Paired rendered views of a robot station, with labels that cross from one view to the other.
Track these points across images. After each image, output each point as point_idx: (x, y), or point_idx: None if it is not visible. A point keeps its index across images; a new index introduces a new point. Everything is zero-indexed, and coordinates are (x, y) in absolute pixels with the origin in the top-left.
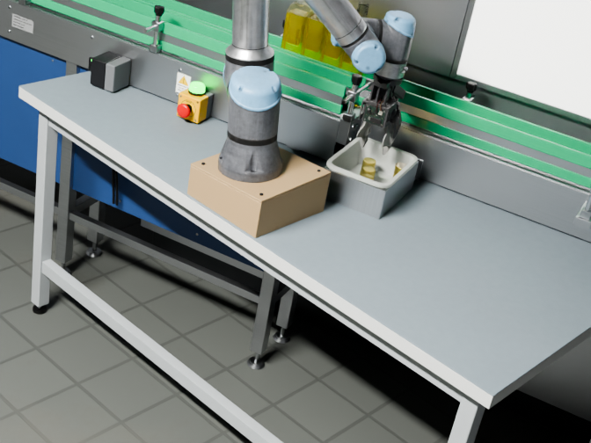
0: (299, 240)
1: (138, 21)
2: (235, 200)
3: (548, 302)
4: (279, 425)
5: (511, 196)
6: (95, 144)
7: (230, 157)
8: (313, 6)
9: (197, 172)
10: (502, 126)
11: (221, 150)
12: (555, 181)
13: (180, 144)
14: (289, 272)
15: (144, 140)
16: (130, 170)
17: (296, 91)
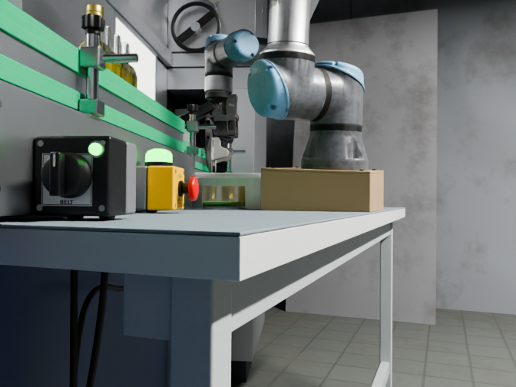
0: None
1: (56, 52)
2: (379, 184)
3: None
4: None
5: None
6: (338, 235)
7: (365, 149)
8: (317, 2)
9: (372, 177)
10: (184, 140)
11: (348, 153)
12: (199, 170)
13: (260, 213)
14: (390, 217)
15: (286, 214)
16: (355, 233)
17: (170, 138)
